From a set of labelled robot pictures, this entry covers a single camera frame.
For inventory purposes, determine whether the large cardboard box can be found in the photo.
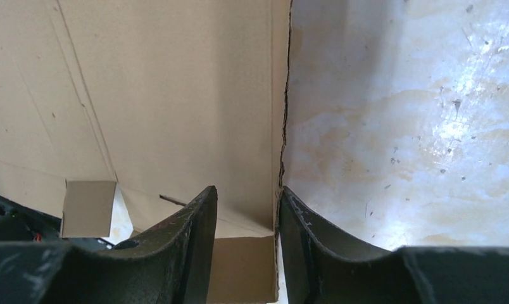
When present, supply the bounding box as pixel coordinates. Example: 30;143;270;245
0;1;291;303

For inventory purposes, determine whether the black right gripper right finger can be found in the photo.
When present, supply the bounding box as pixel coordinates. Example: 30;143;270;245
279;188;509;303

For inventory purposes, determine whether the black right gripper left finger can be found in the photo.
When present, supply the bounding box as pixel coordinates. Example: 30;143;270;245
0;186;217;303

